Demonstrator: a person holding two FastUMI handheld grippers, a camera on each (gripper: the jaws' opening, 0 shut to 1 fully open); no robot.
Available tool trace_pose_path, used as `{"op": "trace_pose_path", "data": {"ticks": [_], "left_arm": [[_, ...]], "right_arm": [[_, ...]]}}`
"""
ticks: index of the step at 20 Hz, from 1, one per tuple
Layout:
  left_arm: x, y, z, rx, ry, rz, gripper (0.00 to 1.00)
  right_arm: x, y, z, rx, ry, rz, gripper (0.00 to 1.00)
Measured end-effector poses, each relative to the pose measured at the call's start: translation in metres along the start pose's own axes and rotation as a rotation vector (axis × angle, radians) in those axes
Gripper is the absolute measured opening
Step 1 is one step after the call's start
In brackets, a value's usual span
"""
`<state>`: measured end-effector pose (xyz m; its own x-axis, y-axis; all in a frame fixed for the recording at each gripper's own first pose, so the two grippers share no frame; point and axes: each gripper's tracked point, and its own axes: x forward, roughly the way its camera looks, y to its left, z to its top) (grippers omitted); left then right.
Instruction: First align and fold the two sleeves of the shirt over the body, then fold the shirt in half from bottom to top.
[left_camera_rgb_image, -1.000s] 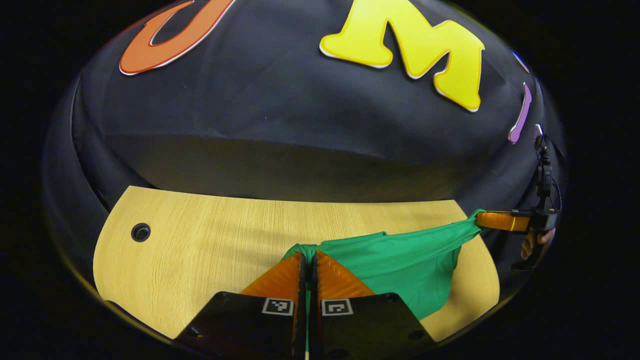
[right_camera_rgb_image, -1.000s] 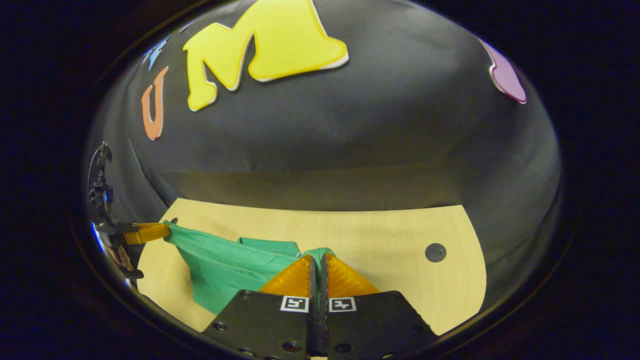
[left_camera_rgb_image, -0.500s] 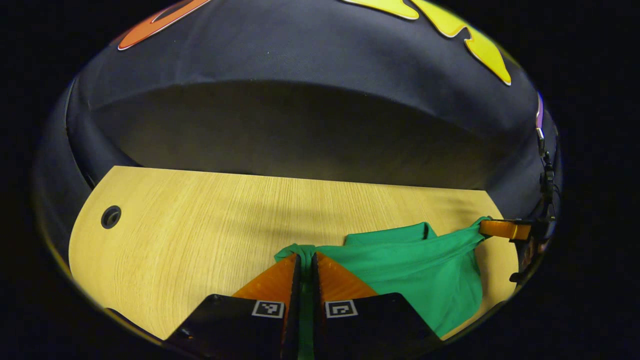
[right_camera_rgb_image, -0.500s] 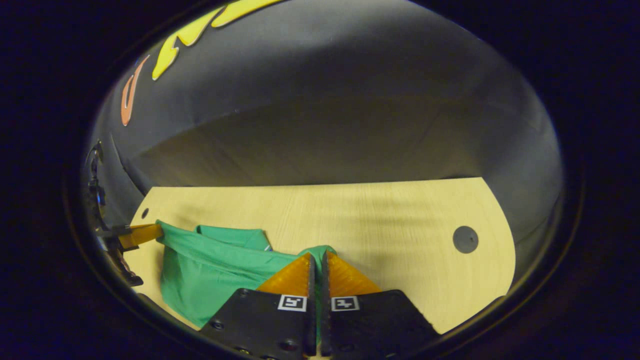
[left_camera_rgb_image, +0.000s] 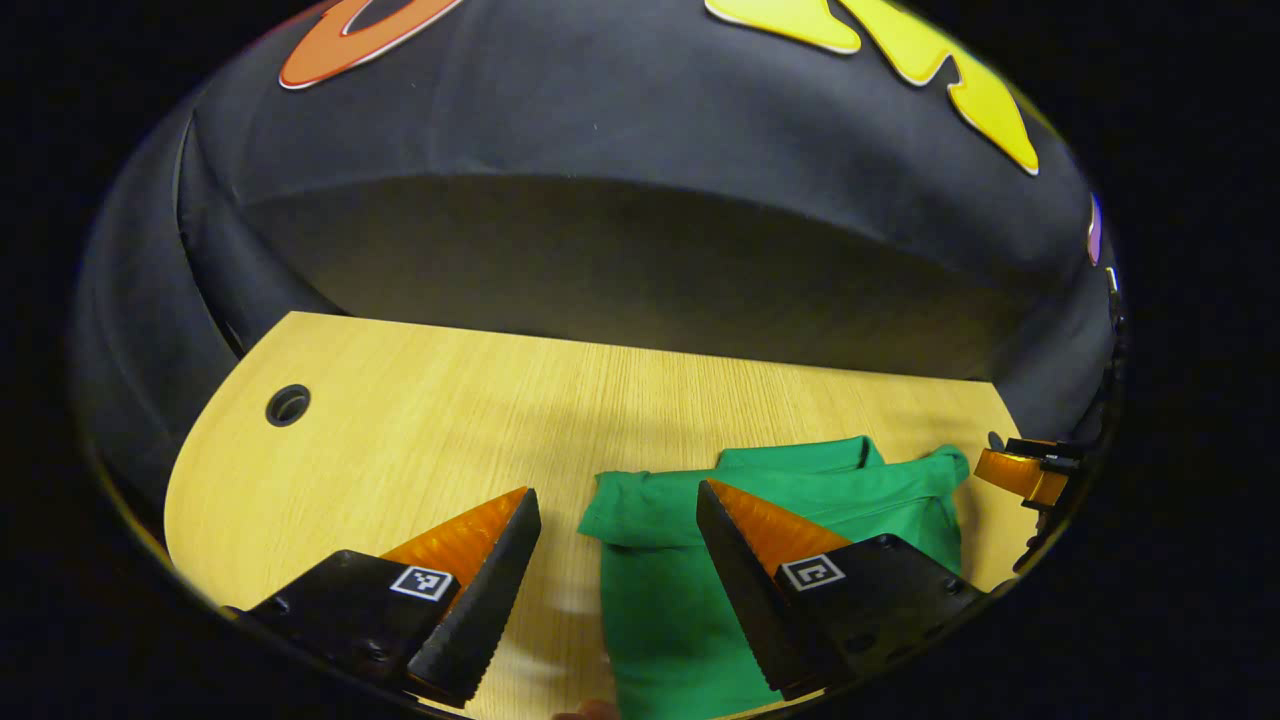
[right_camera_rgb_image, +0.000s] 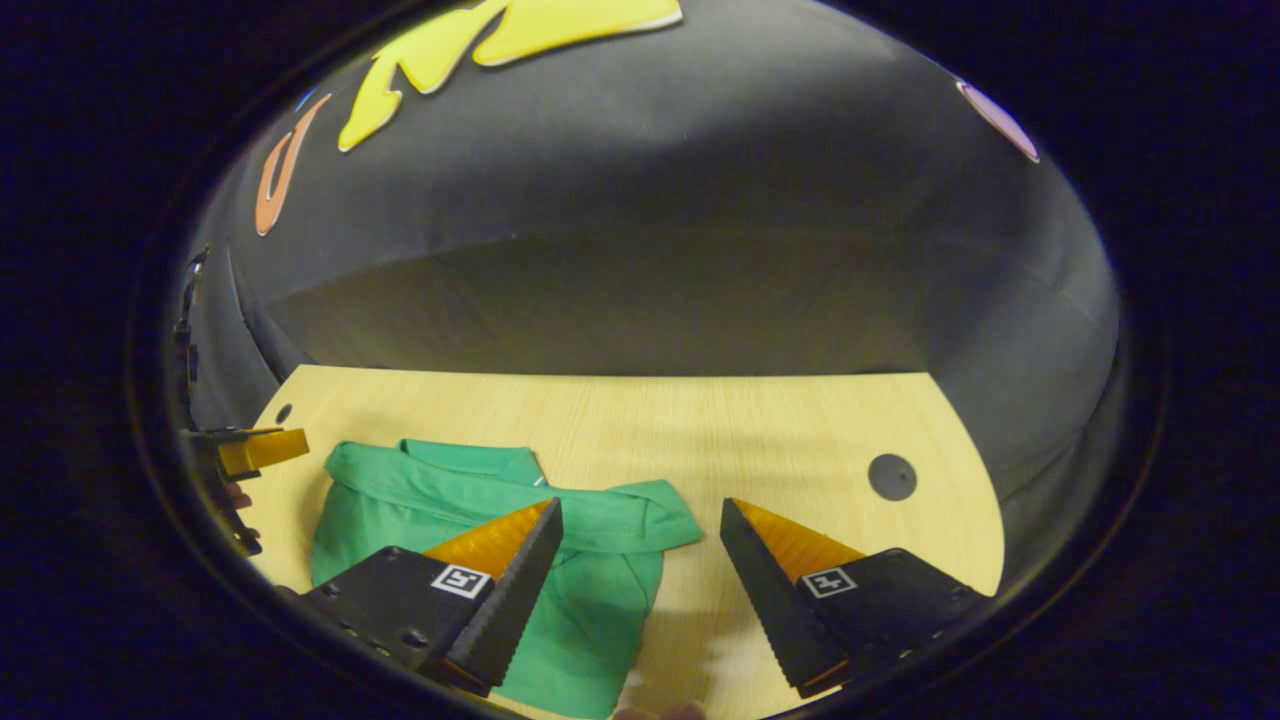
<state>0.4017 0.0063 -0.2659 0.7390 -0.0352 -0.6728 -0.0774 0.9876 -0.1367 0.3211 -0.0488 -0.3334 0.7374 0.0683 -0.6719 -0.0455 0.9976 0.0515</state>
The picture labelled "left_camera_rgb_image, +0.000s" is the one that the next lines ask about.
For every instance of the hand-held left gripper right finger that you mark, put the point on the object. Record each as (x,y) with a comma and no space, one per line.
(745,590)

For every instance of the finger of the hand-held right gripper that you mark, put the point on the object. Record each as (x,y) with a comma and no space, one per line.
(1015,475)
(1050,452)

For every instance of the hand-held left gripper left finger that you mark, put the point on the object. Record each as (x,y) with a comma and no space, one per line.
(490,610)

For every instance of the green polo T-shirt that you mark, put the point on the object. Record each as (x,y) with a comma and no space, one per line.
(660,620)

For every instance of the black backdrop cloth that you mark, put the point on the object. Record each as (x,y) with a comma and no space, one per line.
(600,150)

